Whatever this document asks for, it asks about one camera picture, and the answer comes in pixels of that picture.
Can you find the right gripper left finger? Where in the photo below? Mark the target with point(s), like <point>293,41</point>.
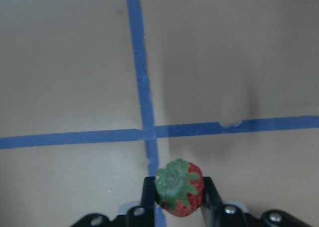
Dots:
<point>144,214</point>

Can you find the paired red strawberry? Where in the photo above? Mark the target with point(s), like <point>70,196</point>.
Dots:
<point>180,188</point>

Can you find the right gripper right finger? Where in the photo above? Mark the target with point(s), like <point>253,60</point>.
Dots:
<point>217,213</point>

